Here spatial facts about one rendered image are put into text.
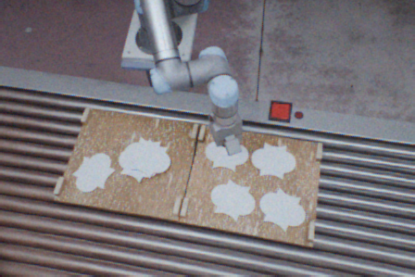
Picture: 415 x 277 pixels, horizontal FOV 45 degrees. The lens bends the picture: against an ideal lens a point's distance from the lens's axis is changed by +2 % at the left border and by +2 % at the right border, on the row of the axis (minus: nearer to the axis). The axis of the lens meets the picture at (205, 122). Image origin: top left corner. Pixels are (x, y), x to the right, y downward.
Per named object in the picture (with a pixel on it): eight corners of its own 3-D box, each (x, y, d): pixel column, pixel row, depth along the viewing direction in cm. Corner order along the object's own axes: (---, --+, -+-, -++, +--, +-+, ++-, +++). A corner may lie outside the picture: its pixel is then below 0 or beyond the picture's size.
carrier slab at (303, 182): (202, 127, 173) (202, 125, 172) (321, 145, 167) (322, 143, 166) (180, 222, 157) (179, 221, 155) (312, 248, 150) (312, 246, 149)
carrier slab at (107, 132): (89, 110, 179) (88, 107, 178) (200, 126, 173) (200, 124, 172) (55, 201, 163) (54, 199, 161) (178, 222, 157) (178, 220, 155)
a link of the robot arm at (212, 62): (184, 50, 139) (193, 81, 134) (223, 41, 140) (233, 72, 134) (187, 67, 146) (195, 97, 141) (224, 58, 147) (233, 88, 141)
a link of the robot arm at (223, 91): (233, 69, 133) (242, 94, 129) (233, 91, 143) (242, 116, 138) (205, 75, 133) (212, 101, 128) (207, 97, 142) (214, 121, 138)
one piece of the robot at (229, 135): (220, 140, 137) (221, 165, 151) (249, 130, 138) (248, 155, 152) (205, 106, 143) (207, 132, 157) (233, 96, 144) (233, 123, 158)
